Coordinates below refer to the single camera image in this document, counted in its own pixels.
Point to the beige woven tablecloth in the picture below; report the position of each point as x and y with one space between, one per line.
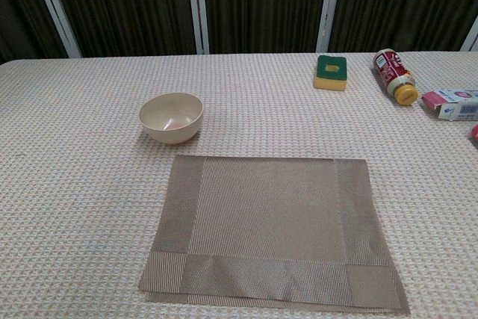
74 184

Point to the green yellow sponge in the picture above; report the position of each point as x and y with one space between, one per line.
330 68

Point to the white metal screen post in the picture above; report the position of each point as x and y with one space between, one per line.
328 9
56 9
197 9
471 37

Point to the red bottle yellow cap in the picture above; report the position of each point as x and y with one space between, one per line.
392 68

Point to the small red object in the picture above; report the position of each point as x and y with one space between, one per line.
475 135

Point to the beige bowl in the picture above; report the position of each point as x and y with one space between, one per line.
157 128

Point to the white pink toothpaste box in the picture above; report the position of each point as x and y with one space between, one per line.
453 106

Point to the brown woven placemat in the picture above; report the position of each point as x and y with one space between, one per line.
269 214

